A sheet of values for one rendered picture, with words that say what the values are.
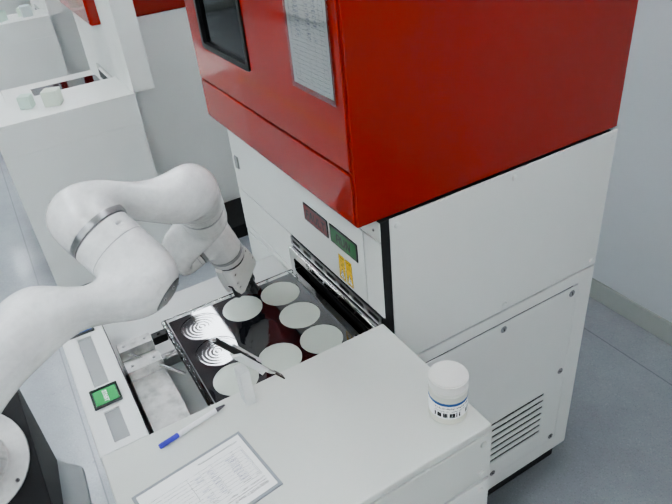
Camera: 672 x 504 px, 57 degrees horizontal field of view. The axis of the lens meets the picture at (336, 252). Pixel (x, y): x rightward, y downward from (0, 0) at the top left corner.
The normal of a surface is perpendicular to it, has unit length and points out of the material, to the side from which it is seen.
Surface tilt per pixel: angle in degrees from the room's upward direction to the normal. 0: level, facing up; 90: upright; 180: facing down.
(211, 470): 0
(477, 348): 90
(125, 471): 0
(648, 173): 90
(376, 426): 0
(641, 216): 90
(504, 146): 90
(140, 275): 42
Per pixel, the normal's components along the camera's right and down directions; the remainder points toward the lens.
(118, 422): -0.09, -0.83
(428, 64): 0.51, 0.43
